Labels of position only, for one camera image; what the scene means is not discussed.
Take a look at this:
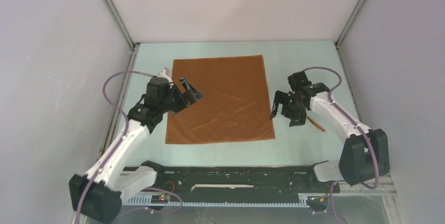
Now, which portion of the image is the orange cloth napkin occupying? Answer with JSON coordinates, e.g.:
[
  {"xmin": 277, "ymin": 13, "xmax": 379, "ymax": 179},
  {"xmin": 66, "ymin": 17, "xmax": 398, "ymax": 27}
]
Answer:
[{"xmin": 165, "ymin": 55, "xmax": 275, "ymax": 144}]

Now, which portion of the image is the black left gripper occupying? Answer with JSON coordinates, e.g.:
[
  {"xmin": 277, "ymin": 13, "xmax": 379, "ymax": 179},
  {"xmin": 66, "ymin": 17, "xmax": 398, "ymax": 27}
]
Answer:
[{"xmin": 159, "ymin": 77, "xmax": 203, "ymax": 115}]

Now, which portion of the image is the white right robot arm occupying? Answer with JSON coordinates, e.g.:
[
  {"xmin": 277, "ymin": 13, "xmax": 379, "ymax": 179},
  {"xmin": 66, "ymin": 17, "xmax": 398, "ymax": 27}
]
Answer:
[{"xmin": 270, "ymin": 82, "xmax": 390, "ymax": 191}]

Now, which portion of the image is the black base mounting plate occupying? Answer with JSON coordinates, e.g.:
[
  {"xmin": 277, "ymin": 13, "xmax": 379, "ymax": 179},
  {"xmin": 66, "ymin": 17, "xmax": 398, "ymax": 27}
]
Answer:
[{"xmin": 126, "ymin": 162, "xmax": 340, "ymax": 208}]

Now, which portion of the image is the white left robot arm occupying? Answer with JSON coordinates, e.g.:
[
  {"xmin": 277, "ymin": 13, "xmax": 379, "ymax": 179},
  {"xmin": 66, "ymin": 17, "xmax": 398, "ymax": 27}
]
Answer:
[{"xmin": 69, "ymin": 68, "xmax": 204, "ymax": 223}]

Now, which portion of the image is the aluminium frame rail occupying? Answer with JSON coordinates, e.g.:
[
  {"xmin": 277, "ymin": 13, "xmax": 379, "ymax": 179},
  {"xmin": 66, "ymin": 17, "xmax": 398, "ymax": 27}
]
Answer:
[{"xmin": 69, "ymin": 166, "xmax": 406, "ymax": 223}]

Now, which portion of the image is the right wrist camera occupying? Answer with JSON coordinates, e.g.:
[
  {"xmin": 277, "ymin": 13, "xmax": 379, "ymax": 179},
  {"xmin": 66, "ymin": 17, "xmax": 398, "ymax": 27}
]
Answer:
[{"xmin": 288, "ymin": 71, "xmax": 312, "ymax": 92}]

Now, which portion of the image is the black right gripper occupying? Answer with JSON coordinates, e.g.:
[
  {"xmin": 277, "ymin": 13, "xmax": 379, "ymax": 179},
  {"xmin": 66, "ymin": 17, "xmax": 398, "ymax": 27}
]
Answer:
[{"xmin": 269, "ymin": 90, "xmax": 306, "ymax": 127}]

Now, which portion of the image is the gold knife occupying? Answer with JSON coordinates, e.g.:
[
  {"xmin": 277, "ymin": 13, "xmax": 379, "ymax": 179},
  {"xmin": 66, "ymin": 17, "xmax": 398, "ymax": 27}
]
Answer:
[{"xmin": 306, "ymin": 115, "xmax": 326, "ymax": 132}]

